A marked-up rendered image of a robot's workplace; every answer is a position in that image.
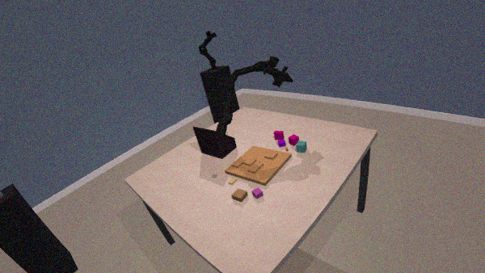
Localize magenta block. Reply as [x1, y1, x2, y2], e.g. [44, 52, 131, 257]
[274, 131, 284, 141]

